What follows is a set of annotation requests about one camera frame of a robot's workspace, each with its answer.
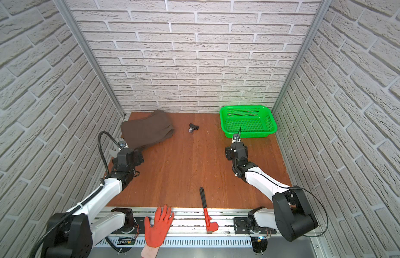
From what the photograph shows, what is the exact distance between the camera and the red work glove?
2.32 feet

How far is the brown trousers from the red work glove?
16.6 inches

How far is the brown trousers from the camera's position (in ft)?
3.40
